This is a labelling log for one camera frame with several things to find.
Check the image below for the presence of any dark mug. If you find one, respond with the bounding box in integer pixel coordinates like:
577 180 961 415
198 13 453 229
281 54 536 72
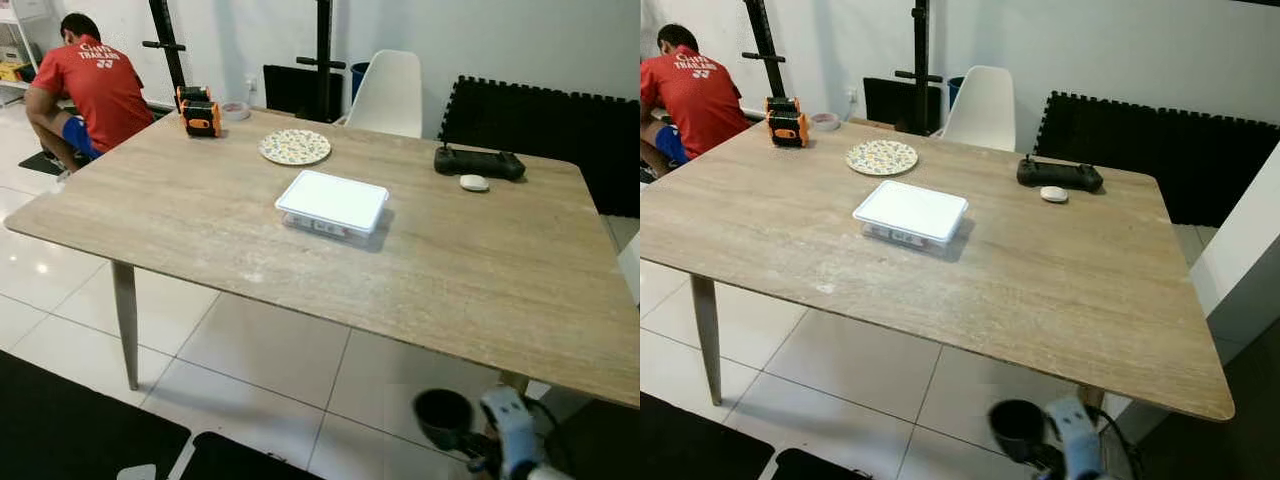
413 388 477 453
988 399 1051 463

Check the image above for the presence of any black floor mat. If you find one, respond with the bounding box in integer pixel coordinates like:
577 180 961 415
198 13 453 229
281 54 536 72
1130 318 1280 480
0 350 191 480
180 432 323 480
640 392 776 480
772 448 873 480
555 398 641 480

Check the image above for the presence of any light wooden table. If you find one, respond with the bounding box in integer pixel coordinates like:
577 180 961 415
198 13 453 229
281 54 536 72
640 118 1236 423
3 108 641 411

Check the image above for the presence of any white lidded plastic container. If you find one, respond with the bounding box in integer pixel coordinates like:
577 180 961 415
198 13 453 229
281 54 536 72
274 169 391 241
852 180 970 251

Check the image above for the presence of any black remote controller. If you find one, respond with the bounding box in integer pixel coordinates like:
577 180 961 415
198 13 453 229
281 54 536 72
1016 155 1105 194
433 143 527 182

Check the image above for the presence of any black foam puzzle mat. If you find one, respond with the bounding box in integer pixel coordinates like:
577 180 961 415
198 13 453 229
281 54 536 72
1035 90 1280 229
438 75 641 219

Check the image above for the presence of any patterned round plate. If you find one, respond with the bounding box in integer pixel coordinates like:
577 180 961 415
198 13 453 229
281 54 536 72
845 139 919 177
259 129 332 167

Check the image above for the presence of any white plastic chair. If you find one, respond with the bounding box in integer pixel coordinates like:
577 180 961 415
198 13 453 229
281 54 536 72
935 65 1017 153
335 49 424 139

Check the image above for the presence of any black box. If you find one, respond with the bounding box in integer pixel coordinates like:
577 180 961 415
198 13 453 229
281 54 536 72
863 77 944 136
263 64 346 123

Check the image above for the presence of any black stand pole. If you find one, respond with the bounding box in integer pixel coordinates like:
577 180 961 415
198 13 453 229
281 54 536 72
893 0 946 136
742 0 791 101
142 0 189 101
296 0 347 121

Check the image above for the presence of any person in red shirt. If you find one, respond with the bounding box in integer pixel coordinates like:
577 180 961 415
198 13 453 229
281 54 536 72
640 24 753 181
25 12 156 173

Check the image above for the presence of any orange and black device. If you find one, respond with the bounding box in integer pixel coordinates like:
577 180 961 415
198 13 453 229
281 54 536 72
175 85 223 139
764 96 809 149

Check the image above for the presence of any white shelf unit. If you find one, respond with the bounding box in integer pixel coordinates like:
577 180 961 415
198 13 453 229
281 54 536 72
0 0 51 106

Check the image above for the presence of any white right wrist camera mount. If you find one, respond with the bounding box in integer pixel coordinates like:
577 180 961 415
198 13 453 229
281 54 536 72
480 385 547 479
1045 395 1106 480

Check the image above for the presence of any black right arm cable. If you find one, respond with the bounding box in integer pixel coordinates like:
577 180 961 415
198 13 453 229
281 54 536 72
1090 405 1143 480
525 398 579 476

